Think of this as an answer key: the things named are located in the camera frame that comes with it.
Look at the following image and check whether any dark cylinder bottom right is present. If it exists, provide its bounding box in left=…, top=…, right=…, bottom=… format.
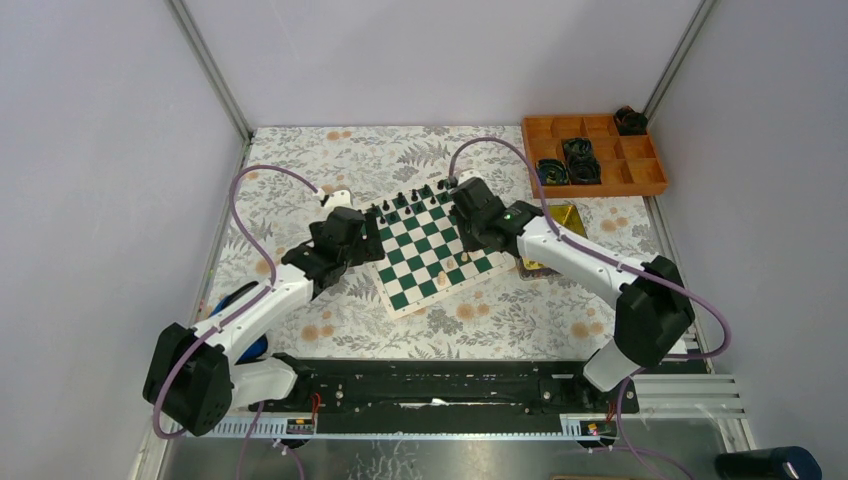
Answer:
left=714, top=446, right=823, bottom=480

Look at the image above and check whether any floral table mat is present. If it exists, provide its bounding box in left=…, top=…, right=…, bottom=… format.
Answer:
left=205, top=125, right=690, bottom=362

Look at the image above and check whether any black coil tray upper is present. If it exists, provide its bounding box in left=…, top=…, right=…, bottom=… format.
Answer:
left=562, top=137, right=594, bottom=159

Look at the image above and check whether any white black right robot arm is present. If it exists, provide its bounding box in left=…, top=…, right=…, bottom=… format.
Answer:
left=449, top=177, right=694, bottom=412

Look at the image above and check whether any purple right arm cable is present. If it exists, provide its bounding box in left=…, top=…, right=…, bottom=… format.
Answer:
left=447, top=136, right=733, bottom=480

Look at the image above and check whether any gold chess piece tin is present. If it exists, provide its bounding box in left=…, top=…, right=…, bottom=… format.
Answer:
left=516, top=203, right=588, bottom=282

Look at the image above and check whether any blue object under arm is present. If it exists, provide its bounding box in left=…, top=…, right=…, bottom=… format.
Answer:
left=211, top=281, right=270, bottom=364

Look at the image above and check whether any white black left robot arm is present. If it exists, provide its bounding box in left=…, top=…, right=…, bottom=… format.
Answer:
left=142, top=206, right=385, bottom=439

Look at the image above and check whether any black coil outside tray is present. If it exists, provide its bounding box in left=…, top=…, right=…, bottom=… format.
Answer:
left=613, top=106, right=648, bottom=136

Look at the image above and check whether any green white chess board mat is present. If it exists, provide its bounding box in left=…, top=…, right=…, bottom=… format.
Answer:
left=366, top=179, right=515, bottom=319

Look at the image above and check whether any black mounting base rail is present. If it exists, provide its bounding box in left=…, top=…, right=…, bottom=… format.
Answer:
left=264, top=354, right=639, bottom=435

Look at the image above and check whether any black coil tray lower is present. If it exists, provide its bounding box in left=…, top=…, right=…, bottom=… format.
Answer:
left=567, top=156, right=601, bottom=185

